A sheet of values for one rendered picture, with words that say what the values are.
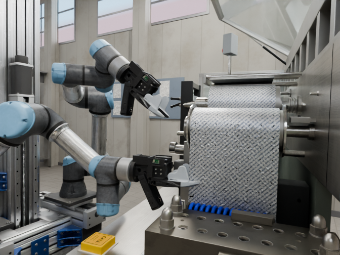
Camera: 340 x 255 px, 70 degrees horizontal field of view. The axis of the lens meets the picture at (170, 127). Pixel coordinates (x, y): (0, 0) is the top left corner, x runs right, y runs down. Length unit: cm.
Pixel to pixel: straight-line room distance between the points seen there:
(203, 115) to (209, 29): 380
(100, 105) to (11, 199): 62
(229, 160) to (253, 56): 349
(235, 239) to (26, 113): 70
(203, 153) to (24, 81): 101
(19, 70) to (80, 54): 495
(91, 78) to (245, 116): 55
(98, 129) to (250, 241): 102
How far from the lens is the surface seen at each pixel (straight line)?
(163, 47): 480
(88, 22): 632
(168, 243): 57
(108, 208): 83
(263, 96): 92
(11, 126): 89
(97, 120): 136
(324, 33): 81
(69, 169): 149
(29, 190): 148
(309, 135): 73
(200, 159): 70
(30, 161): 145
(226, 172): 69
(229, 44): 131
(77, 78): 94
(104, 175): 81
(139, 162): 75
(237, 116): 69
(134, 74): 82
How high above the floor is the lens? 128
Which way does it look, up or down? 2 degrees down
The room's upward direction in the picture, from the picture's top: 1 degrees clockwise
